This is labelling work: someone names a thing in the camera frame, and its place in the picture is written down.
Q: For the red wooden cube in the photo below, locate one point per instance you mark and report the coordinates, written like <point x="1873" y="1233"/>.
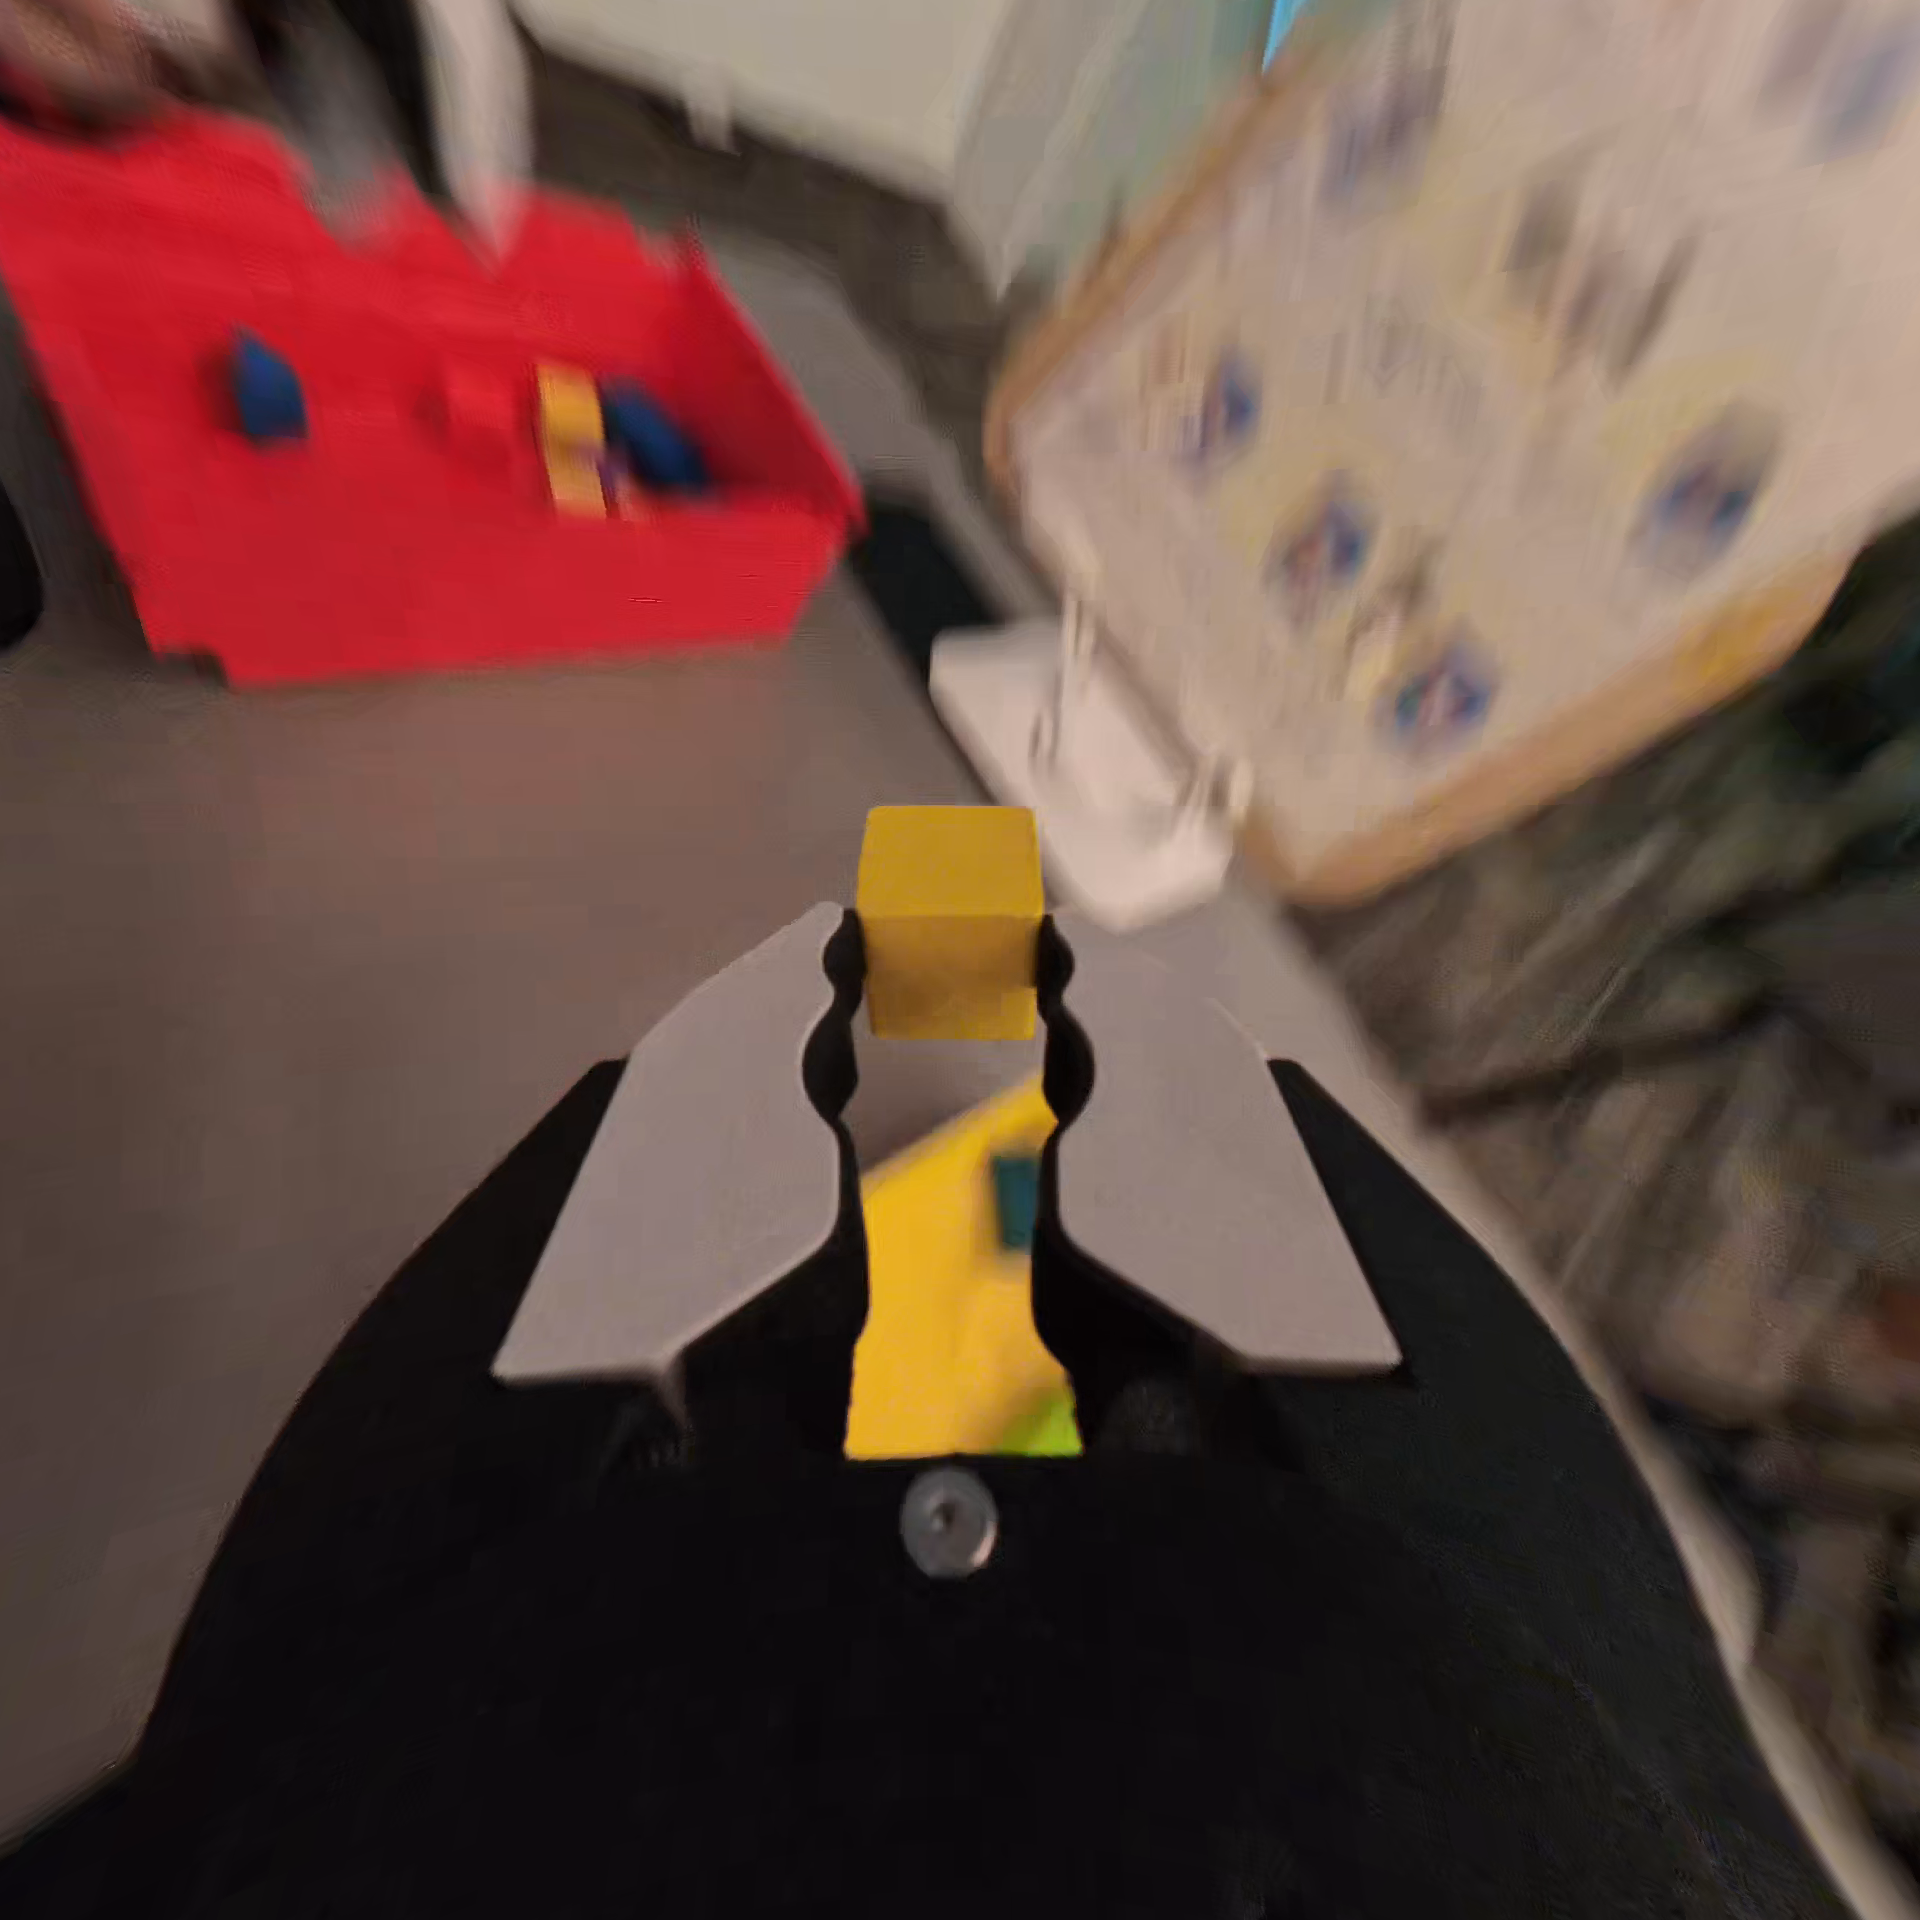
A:
<point x="474" y="412"/>

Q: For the red plastic bin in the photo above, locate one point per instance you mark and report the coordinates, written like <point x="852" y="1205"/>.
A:
<point x="376" y="570"/>

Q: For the yellow wooden cube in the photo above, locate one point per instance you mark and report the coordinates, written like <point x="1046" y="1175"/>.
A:
<point x="570" y="441"/>
<point x="950" y="932"/>

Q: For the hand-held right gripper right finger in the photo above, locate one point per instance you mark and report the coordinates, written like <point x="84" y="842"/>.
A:
<point x="1215" y="1200"/>

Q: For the instruction sheet stand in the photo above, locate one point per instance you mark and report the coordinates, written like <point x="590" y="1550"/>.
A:
<point x="1501" y="450"/>

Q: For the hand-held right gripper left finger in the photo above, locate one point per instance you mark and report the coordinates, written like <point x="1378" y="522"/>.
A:
<point x="692" y="1200"/>

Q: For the green rectangular wooden block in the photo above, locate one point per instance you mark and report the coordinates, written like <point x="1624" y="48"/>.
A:
<point x="1053" y="1429"/>

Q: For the yellow plastic bin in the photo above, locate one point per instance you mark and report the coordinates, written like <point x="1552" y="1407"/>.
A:
<point x="930" y="1319"/>

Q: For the black foam pad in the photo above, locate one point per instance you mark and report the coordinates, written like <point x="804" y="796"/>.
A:
<point x="12" y="562"/>

